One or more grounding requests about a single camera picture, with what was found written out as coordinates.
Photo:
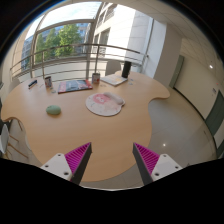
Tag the dark blue stapler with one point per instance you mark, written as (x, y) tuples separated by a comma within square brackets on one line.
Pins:
[(32, 83)]

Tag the white chair with wooden legs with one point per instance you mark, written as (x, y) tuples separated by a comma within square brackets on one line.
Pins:
[(4, 140)]

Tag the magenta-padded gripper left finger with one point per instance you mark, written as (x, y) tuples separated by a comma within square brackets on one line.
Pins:
[(78, 156)]

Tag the round pink cartoon mouse pad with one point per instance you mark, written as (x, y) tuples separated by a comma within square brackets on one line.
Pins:
[(103, 105)]

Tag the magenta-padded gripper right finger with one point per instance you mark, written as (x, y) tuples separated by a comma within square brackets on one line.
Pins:
[(146, 156)]

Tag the red and grey magazine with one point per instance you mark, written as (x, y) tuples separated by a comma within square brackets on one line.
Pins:
[(75, 86)]

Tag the green door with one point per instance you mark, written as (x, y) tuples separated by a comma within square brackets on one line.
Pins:
[(215, 118)]

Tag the mint green computer mouse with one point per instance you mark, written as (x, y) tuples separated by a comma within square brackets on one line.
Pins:
[(53, 109)]

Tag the grey chair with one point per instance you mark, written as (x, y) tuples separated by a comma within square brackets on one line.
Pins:
[(113, 66)]

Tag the printed mug with red apple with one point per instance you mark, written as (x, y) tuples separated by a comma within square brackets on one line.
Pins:
[(96, 78)]

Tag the tall black speaker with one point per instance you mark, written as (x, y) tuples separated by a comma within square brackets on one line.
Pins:
[(126, 69)]

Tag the metal balcony railing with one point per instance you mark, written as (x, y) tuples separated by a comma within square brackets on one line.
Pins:
[(86, 46)]

